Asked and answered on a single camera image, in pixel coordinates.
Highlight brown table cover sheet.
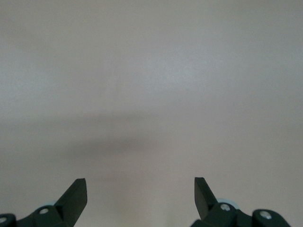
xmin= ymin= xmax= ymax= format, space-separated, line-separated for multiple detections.
xmin=0 ymin=0 xmax=303 ymax=227

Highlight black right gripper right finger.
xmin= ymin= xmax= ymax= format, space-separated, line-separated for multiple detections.
xmin=191 ymin=176 xmax=292 ymax=227

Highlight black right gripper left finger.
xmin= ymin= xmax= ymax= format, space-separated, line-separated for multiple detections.
xmin=0 ymin=178 xmax=88 ymax=227

